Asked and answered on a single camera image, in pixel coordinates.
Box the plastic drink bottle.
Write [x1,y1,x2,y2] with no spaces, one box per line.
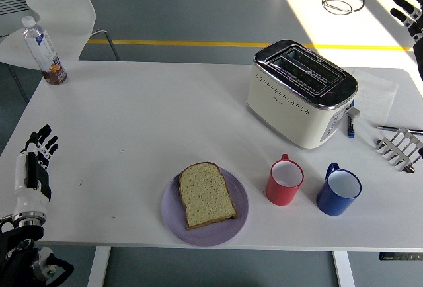
[21,16,68,86]

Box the purple plate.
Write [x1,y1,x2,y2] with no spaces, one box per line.
[161,166,250,247]

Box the bread slice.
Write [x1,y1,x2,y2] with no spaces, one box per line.
[178,162,238,231]

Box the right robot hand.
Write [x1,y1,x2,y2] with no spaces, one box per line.
[389,0,423,81]

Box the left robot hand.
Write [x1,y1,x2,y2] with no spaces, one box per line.
[12,124,59,217]

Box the cream and black toaster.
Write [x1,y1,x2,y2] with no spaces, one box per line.
[246,39,361,151]

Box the red mug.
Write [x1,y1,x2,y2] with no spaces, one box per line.
[265,153,305,207]

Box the blue marker pen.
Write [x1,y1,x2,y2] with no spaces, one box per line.
[346,100,356,139]

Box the metal toast rack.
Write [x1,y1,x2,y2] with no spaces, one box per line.
[375,127,423,173]

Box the black table control panel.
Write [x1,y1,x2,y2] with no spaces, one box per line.
[379,252,423,261]

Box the blue mug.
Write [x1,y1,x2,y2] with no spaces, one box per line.
[316,163,362,217]

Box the white table leg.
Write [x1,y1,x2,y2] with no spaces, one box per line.
[86,245,112,287]
[332,251,356,287]

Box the silver pen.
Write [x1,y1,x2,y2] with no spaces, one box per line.
[375,124,423,134]

